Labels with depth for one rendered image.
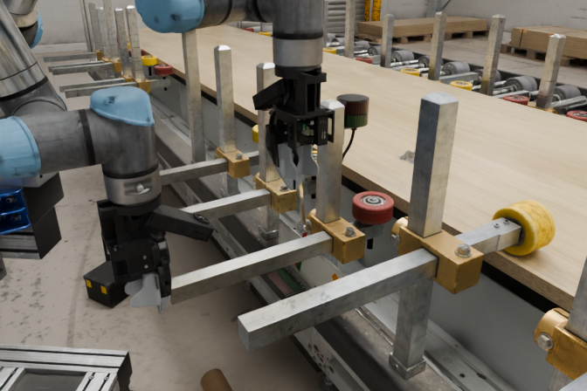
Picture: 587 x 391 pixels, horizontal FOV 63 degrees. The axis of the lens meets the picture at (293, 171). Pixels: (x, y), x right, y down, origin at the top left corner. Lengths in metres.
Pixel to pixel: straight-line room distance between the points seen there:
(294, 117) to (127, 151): 0.23
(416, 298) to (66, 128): 0.55
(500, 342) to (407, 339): 0.24
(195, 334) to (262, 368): 0.32
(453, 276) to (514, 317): 0.30
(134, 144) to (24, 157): 0.13
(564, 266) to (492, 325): 0.21
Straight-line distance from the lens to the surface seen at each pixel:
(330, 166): 0.89
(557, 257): 0.89
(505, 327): 1.00
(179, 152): 1.79
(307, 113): 0.71
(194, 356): 1.94
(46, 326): 2.24
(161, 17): 0.64
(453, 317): 1.08
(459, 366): 1.05
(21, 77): 0.76
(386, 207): 0.94
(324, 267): 0.98
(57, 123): 0.66
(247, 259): 0.85
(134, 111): 0.65
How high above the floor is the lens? 1.34
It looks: 24 degrees down
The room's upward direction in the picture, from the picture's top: straight up
